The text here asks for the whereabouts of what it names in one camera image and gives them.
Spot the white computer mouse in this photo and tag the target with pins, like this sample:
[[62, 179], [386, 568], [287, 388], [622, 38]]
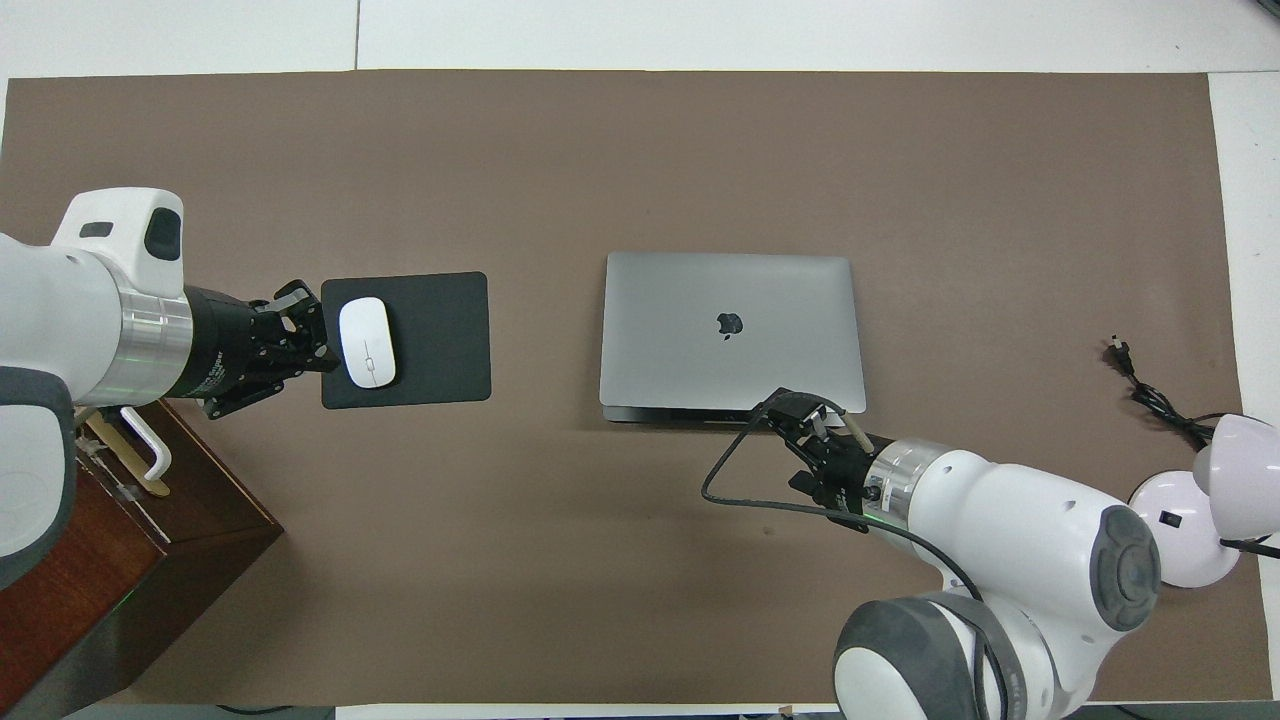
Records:
[[367, 345]]

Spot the dark brown wooden box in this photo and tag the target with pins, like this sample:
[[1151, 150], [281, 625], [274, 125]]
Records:
[[100, 560]]

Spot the brown table mat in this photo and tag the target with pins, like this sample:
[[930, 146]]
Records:
[[640, 150]]

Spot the black mouse pad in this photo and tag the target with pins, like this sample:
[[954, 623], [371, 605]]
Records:
[[440, 340]]

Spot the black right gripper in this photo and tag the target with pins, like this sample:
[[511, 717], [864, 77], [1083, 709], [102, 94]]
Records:
[[835, 465]]

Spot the silver laptop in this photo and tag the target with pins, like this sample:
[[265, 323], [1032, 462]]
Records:
[[700, 300]]

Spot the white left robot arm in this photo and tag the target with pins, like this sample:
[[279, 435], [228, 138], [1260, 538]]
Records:
[[50, 320]]

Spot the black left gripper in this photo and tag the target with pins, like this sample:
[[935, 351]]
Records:
[[225, 345]]

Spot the white desk lamp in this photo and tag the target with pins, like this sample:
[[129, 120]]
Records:
[[1180, 520]]

